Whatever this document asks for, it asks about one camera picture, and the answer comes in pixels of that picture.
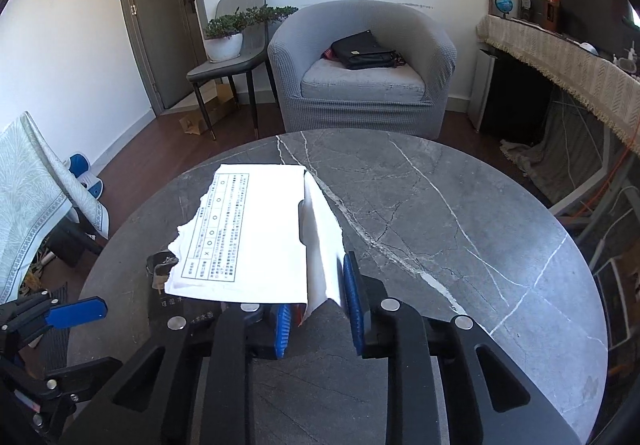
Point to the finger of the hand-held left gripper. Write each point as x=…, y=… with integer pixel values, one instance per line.
x=75, y=312
x=80, y=375

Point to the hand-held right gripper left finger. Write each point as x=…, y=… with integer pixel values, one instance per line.
x=282, y=330

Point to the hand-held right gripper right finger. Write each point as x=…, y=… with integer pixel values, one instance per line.
x=352, y=295

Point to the white torn card package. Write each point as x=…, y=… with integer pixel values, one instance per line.
x=250, y=235

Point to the black small packet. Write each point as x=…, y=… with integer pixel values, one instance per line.
x=162, y=306

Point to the blue white slipper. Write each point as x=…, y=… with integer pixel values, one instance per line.
x=94, y=187
x=77, y=164

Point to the pale green patterned cloth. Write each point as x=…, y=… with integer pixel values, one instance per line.
x=25, y=195

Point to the cardboard box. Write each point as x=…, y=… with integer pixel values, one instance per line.
x=210, y=110

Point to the white tower appliance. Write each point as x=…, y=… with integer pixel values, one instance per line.
x=482, y=90

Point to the black handbag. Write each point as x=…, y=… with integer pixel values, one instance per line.
x=362, y=50

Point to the grey hanging cloth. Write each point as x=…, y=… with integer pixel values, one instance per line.
x=565, y=150

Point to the grey dining chair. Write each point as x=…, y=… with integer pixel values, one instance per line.
x=220, y=70

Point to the grey armchair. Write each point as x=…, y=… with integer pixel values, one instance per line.
x=360, y=20

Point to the potted green plant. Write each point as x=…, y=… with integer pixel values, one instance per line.
x=224, y=47

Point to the grey door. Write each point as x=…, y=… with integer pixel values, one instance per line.
x=155, y=35

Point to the desk with beige fringed cloth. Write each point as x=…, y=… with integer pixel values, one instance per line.
x=560, y=60

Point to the small blue globe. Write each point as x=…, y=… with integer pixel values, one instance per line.
x=504, y=5

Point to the brown wooden speaker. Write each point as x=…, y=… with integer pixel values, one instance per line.
x=544, y=15

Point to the white computer mouse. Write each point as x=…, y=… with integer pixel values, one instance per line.
x=587, y=47

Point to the white small desk appliance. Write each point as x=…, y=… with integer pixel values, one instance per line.
x=627, y=60

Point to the black monitor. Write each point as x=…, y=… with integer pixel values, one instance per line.
x=592, y=15

